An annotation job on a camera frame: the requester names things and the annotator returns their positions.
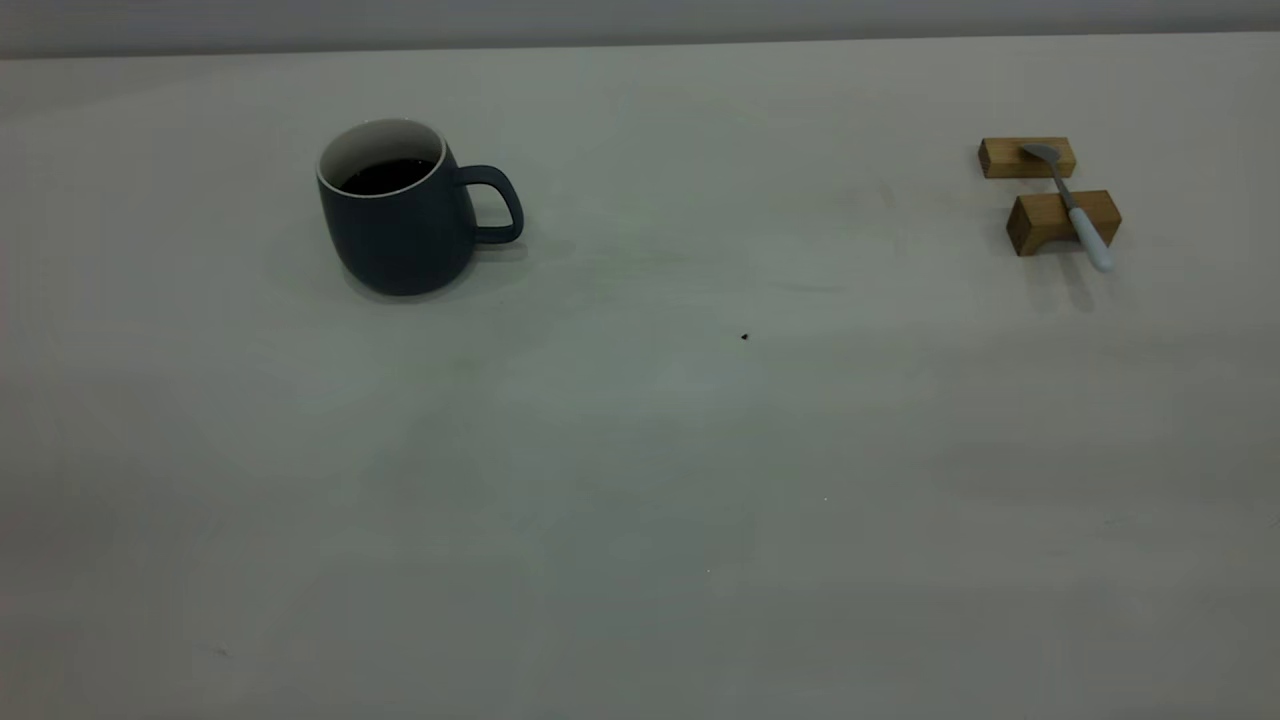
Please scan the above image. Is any flat rectangular wooden block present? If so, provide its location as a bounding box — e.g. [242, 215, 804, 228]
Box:
[978, 137, 1078, 180]

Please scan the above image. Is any grey spoon with white handle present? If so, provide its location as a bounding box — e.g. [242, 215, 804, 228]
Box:
[1021, 143, 1115, 273]

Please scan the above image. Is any dark grey ceramic mug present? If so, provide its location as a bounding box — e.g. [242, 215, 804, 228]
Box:
[317, 118, 525, 297]

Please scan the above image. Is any arched wooden block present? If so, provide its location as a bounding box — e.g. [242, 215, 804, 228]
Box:
[1006, 190, 1123, 257]

